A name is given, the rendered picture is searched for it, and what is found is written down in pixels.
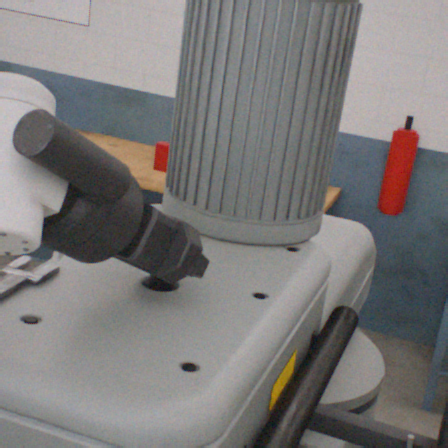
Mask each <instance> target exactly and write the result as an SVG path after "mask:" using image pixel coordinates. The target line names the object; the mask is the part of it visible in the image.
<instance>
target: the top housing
mask: <svg viewBox="0 0 448 448"><path fill-rule="evenodd" d="M199 236H200V240H201V243H202V247H203V251H202V254H203V255H204V256H205V257H206V258H207V259H208V260H210V262H209V264H208V267H207V269H206V271H205V273H204V275H203V277H202V278H201V279H199V278H195V277H190V276H187V275H186V276H187V277H186V278H184V279H182V280H180V281H178V282H175V283H173V284H171V287H170V291H165V292H164V291H156V290H152V289H149V281H150V274H149V273H146V272H144V271H142V270H140V269H138V268H136V267H134V266H132V265H130V264H128V263H125V262H121V261H119V260H116V259H114V258H110V259H108V260H106V261H104V262H102V263H97V264H85V263H80V262H78V261H75V260H73V259H71V258H69V257H67V256H64V255H63V257H62V259H60V261H59V262H58V261H55V260H53V259H51V260H49V261H48V262H46V263H44V264H43V265H41V266H39V267H37V268H36V269H34V270H32V271H31V272H32V273H35V272H36V271H39V270H41V269H43V268H44V267H46V266H47V265H49V264H55V265H59V272H58V273H56V274H54V275H53V276H51V277H50V278H48V279H47V280H46V281H45V282H42V283H40V284H39V285H33V284H30V283H26V284H25V285H23V286H22V287H20V288H19V289H17V290H15V291H14V292H12V293H11V294H9V295H8V296H6V297H4V298H3V299H1V300H0V448H243V447H244V446H245V445H248V446H251V447H253V446H254V444H255V443H256V442H255V441H256V439H257V437H258V436H259V434H260V433H261V431H262V429H263V427H264V426H265V424H266V423H267V421H268V419H269V417H270V416H271V414H272V412H273V411H274V410H275V408H276V407H277V405H278V403H279V402H280V400H281V398H282V397H283V395H284V392H285V390H286V388H287V387H288V385H289V383H290V382H291V380H292V378H293V377H294V375H295V373H296V371H297V370H298V368H299V366H300V365H301V363H302V361H303V360H304V359H305V357H306V356H307V354H308V352H309V349H310V345H309V344H310V339H311V334H312V332H313V331H314V330H316V331H319V330H320V324H321V320H322V315H323V310H324V305H325V299H326V294H327V290H328V285H329V276H330V274H331V269H332V263H331V259H330V256H329V254H328V253H327V252H326V250H325V249H324V248H323V247H322V246H320V245H319V244H317V243H315V242H313V241H311V240H309V239H308V240H306V241H303V242H299V243H296V244H290V245H280V246H260V245H247V244H240V243H234V242H228V241H223V240H219V239H215V238H212V237H208V236H205V235H202V234H199Z"/></svg>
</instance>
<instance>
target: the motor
mask: <svg viewBox="0 0 448 448"><path fill-rule="evenodd" d="M362 6H363V3H361V2H360V0H185V8H184V17H183V25H182V34H181V37H182V42H181V51H180V59H179V68H178V76H177V84H176V92H175V101H174V109H173V118H172V125H171V134H170V142H169V151H168V158H167V167H166V175H165V184H166V185H165V188H164V196H163V204H162V207H163V209H164V211H165V213H166V214H168V215H170V216H173V217H175V218H178V219H181V220H183V221H185V222H187V223H188V224H190V225H192V226H193V227H194V228H195V229H197V231H198V234H202V235H205V236H208V237H212V238H215V239H219V240H223V241H228V242H234V243H240V244H247V245H260V246H280V245H290V244H296V243H299V242H303V241H306V240H308V239H310V238H311V237H313V236H315V235H316V234H318V233H319V232H320V230H321V225H322V220H323V214H324V207H325V202H326V197H327V192H328V186H329V181H330V176H331V171H332V166H333V160H334V155H335V149H336V145H337V140H338V134H339V129H340V123H341V118H342V113H343V107H344V103H345V97H346V92H347V87H348V81H349V76H350V70H351V65H352V60H353V54H354V49H355V43H356V38H357V33H358V27H359V22H360V16H361V11H362Z"/></svg>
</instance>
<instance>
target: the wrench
mask: <svg viewBox="0 0 448 448"><path fill-rule="evenodd" d="M30 266H31V258H30V257H26V256H22V257H21V258H19V259H17V260H15V261H14V262H12V263H10V264H8V265H7V266H6V267H5V268H3V269H2V270H1V271H0V276H1V277H2V278H0V300H1V299H3V298H4V297H6V296H8V295H9V294H11V293H12V292H14V291H15V290H17V289H19V288H20V287H22V286H23V285H25V284H26V283H30V284H33V285H39V284H40V283H42V282H45V281H46V280H47V279H48V278H50V277H51V276H53V275H54V274H56V273H58V272H59V265H55V264H49V265H47V266H46V267H44V268H43V269H41V270H39V271H36V272H35V273H32V272H30V273H29V272H25V271H23V270H25V269H27V268H28V267H30Z"/></svg>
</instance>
